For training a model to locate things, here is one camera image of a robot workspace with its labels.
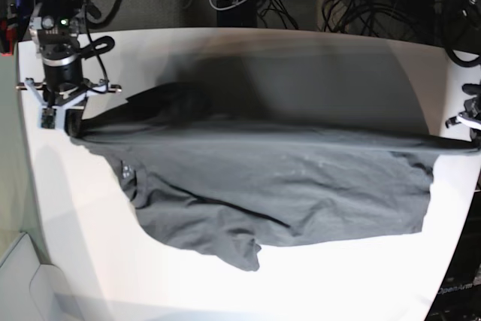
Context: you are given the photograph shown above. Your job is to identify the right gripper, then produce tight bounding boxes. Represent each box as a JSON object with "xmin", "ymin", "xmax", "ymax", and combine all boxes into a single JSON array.
[{"xmin": 16, "ymin": 77, "xmax": 123, "ymax": 136}]

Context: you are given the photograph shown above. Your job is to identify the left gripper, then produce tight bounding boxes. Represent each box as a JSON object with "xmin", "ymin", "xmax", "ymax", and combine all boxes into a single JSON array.
[{"xmin": 445, "ymin": 83, "xmax": 480, "ymax": 146}]

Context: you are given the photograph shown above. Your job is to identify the dark grey t-shirt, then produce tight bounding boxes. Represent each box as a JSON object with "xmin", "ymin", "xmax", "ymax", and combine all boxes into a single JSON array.
[{"xmin": 71, "ymin": 83, "xmax": 480, "ymax": 271}]

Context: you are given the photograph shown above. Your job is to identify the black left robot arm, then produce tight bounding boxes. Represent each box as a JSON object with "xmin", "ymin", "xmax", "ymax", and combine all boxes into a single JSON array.
[{"xmin": 439, "ymin": 0, "xmax": 480, "ymax": 144}]

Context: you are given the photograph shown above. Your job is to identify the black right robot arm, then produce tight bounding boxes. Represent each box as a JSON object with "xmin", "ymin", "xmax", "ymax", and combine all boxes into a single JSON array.
[{"xmin": 16, "ymin": 0, "xmax": 122, "ymax": 137}]

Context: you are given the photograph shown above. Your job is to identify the red and black clamp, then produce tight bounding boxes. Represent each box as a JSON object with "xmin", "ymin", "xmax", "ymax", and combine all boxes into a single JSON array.
[{"xmin": 0, "ymin": 17, "xmax": 17, "ymax": 56}]

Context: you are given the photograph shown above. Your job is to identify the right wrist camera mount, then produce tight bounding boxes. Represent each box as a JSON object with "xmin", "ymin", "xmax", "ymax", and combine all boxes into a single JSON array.
[{"xmin": 16, "ymin": 77, "xmax": 123, "ymax": 135}]

